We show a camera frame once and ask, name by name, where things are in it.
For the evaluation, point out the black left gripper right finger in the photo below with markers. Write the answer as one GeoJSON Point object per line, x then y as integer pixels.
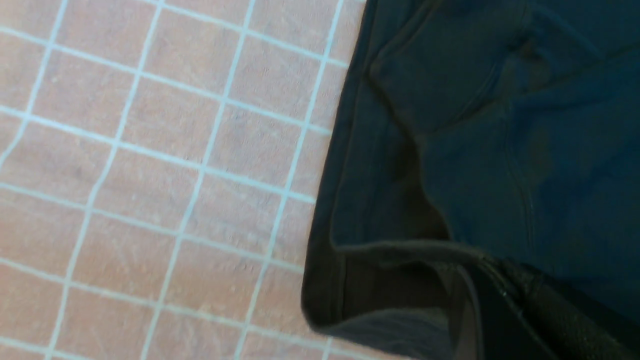
{"type": "Point", "coordinates": [565, 321]}

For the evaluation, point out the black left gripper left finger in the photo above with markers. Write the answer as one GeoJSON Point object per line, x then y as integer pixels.
{"type": "Point", "coordinates": [487, 328]}

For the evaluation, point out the dark gray long-sleeve shirt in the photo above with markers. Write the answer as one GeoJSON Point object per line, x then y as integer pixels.
{"type": "Point", "coordinates": [470, 132]}

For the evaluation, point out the pink grid-pattern tablecloth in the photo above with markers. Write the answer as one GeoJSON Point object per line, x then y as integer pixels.
{"type": "Point", "coordinates": [160, 163]}

